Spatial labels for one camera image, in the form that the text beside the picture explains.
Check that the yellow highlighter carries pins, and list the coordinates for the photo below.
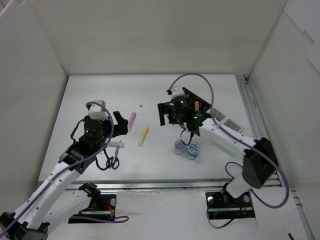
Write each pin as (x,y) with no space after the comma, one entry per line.
(143,136)

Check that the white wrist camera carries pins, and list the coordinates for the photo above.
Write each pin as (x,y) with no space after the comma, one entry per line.
(95,112)
(175,92)

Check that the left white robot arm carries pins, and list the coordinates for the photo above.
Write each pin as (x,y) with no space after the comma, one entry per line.
(41,214)

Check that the white two-compartment organizer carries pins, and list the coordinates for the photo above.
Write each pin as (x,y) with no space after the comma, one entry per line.
(226,121)

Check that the green highlighter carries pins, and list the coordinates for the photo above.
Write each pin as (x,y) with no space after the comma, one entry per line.
(116,144)

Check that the pink blue tape roll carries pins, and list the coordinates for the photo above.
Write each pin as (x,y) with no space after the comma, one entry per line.
(179,147)

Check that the black two-compartment organizer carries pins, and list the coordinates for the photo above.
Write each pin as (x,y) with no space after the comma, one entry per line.
(204,106)

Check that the black handled scissors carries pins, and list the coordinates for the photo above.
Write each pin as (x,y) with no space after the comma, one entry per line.
(113,161)

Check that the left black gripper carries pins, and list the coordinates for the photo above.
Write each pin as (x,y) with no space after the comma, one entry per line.
(116,125)

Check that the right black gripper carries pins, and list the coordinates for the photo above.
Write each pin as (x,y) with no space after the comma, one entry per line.
(166,113)

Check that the purple pink highlighter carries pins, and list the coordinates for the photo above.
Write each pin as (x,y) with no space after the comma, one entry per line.
(131,121)

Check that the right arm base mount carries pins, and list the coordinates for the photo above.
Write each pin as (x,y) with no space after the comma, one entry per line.
(222,209)

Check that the blue patterned tape roll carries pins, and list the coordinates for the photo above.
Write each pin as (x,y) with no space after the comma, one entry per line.
(192,151)

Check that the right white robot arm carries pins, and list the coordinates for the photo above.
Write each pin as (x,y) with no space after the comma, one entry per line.
(258,156)

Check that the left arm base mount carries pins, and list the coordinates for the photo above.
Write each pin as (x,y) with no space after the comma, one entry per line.
(99,208)

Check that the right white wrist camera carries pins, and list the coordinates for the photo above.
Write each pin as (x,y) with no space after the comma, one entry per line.
(175,92)

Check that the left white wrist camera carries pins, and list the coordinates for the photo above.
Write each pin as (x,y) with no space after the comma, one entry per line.
(95,112)

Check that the orange cap highlighter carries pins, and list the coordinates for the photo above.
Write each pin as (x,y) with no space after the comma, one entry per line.
(196,106)

